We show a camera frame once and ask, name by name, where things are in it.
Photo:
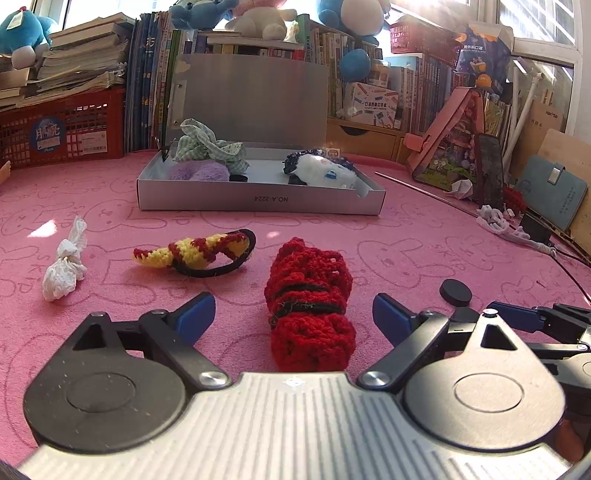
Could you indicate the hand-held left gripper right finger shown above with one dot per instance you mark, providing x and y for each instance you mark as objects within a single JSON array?
[{"x": 392, "y": 316}]

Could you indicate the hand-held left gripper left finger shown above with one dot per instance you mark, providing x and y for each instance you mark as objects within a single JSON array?
[{"x": 198, "y": 314}]

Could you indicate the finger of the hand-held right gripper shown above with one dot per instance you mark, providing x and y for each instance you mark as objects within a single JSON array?
[
  {"x": 512, "y": 318},
  {"x": 563, "y": 355}
]

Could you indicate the red crochet pouch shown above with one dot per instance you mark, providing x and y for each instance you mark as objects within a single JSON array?
[{"x": 309, "y": 314}]

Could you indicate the silver cardboard box with lid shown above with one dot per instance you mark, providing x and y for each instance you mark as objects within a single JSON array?
[{"x": 258, "y": 201}]

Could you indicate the white tissue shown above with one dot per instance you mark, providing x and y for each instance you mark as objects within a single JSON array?
[{"x": 62, "y": 277}]

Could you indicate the purple plush toy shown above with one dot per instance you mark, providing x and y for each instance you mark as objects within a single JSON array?
[{"x": 198, "y": 171}]

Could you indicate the white fluffy cat pouch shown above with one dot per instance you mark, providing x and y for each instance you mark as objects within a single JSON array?
[{"x": 318, "y": 170}]

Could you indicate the green checked scrunchie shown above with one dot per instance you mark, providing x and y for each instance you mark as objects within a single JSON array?
[{"x": 207, "y": 143}]

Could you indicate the person's right hand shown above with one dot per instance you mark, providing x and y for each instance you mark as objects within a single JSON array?
[{"x": 570, "y": 443}]

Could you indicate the small black box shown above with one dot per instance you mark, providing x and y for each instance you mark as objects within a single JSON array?
[{"x": 535, "y": 228}]

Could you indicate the small red crochet piece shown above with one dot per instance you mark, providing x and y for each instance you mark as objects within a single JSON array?
[{"x": 513, "y": 201}]

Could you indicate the thin metal rod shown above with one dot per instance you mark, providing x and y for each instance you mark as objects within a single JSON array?
[{"x": 429, "y": 194}]

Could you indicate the grey blue notebook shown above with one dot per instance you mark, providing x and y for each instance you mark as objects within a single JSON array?
[{"x": 549, "y": 194}]

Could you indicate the pink printed table cloth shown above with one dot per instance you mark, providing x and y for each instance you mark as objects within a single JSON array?
[{"x": 115, "y": 207}]

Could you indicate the small crumpled white paper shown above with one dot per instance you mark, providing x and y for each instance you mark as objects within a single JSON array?
[{"x": 461, "y": 188}]

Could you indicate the wooden drawer organizer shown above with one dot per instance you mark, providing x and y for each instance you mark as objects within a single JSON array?
[{"x": 369, "y": 143}]

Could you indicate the brown cardboard sheet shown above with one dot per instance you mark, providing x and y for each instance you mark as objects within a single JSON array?
[{"x": 547, "y": 115}]

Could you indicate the white plastic pipe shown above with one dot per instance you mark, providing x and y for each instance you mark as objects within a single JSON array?
[{"x": 526, "y": 106}]

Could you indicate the white printed carton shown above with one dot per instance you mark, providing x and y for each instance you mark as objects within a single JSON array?
[{"x": 369, "y": 104}]

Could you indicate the row of thin blue books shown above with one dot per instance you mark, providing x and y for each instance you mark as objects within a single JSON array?
[{"x": 147, "y": 83}]

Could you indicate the red plastic crate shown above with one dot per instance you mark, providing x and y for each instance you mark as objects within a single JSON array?
[{"x": 18, "y": 138}]

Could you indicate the dark blue printed box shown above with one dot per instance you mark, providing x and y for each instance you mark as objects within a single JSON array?
[{"x": 485, "y": 55}]

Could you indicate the red mesh basket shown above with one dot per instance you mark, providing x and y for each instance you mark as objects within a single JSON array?
[{"x": 415, "y": 37}]

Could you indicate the stack of books and papers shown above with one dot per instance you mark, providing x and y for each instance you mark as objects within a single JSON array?
[{"x": 78, "y": 60}]

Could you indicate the blue white plush toy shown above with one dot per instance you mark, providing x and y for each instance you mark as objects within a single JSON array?
[{"x": 351, "y": 14}]

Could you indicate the white window frame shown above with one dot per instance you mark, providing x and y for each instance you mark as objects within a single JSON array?
[{"x": 568, "y": 48}]

